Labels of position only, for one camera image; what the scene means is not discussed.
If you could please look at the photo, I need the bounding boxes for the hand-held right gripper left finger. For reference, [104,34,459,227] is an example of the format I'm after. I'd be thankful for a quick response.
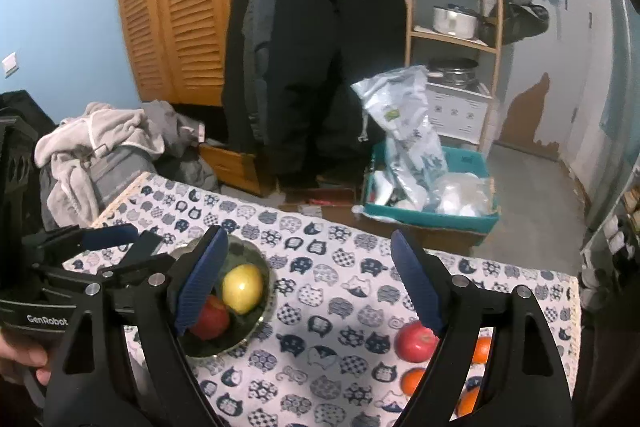
[42,225,230,427]

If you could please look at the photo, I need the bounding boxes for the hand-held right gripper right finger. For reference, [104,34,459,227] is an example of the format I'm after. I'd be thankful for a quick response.
[390,229,576,427]

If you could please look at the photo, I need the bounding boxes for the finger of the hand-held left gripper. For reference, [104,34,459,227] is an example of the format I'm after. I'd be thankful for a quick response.
[100,232,173,292]
[32,223,140,253]

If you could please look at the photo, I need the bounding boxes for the bright red apple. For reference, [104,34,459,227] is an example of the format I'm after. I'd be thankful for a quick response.
[189,294,231,341]

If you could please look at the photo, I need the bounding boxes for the yellow lemon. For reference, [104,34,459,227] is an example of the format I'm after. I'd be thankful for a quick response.
[221,263,265,314]

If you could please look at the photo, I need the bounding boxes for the dark red apple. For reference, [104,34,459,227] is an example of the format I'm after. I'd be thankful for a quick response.
[395,321,441,363]

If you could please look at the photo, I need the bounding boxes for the green glass bowl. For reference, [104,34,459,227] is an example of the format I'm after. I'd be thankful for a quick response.
[167,234,278,360]

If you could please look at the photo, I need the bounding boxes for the small orange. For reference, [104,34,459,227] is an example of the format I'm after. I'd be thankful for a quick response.
[471,336,493,365]
[400,368,427,397]

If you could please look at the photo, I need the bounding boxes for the large orange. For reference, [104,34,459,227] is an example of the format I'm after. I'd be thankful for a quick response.
[456,386,483,418]

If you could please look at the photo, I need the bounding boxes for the person's left hand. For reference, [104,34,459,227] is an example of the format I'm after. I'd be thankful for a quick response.
[0,329,51,385]

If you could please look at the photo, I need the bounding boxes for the cardboard box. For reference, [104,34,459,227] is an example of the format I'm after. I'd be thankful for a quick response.
[350,207,488,257]

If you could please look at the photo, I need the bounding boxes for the grey printed sweatshirt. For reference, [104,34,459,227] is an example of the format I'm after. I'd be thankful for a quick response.
[40,142,156,228]

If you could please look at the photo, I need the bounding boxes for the teal plastic crate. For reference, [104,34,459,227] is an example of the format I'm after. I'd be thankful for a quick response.
[363,142,501,233]

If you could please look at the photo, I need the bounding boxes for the cat print tablecloth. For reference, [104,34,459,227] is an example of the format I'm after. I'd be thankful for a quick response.
[60,172,583,427]

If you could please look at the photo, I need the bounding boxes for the pile of clothes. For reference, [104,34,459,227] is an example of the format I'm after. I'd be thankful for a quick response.
[34,102,166,228]

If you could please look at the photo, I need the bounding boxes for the clear plastic bags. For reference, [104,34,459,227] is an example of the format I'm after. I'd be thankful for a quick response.
[432,172,496,215]

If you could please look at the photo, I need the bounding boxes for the black plastic crate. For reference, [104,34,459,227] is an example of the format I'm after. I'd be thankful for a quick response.
[0,117,43,240]

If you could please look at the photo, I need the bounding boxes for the wooden drawer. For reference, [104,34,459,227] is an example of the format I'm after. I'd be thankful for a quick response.
[200,142,276,196]

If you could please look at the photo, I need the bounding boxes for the grey clothes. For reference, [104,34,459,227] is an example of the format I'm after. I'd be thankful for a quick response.
[142,101,221,192]

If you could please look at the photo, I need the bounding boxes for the black cloth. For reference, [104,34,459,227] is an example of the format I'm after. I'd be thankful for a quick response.
[0,91,56,128]

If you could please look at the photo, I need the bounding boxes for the white rice bag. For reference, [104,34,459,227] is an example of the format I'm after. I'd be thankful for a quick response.
[351,65,448,210]

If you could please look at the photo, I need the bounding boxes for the white patterned storage box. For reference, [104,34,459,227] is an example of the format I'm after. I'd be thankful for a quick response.
[425,82,493,142]

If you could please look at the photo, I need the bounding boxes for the shoe rack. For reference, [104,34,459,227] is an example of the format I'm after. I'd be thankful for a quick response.
[580,172,640,313]

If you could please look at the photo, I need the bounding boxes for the assorted shoes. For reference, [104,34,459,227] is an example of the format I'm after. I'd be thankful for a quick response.
[582,187,640,308]

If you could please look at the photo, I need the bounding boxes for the dark cloth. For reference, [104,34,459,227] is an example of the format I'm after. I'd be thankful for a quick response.
[570,307,640,427]

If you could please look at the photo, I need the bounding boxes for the steel pot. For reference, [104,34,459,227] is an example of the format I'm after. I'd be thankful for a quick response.
[427,58,478,85]

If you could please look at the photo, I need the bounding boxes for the wooden louvered wardrobe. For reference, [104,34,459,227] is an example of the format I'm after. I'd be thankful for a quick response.
[114,0,261,108]

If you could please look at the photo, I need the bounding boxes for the black hooded coat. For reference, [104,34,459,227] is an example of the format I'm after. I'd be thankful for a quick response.
[222,0,408,188]

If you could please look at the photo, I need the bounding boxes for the dark grey jacket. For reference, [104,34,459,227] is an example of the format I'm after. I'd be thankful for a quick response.
[222,0,291,148]

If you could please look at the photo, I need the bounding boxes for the white cooking pot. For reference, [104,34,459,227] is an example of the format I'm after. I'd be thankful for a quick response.
[432,4,481,40]

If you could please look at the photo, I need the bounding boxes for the grey door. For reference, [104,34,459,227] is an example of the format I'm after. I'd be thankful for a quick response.
[500,0,616,162]

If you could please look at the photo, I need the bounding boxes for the wooden shelf rack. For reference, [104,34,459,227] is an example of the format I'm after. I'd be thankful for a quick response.
[402,0,503,158]

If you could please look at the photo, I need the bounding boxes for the green hanging bag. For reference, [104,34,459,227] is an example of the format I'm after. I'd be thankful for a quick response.
[487,0,551,48]

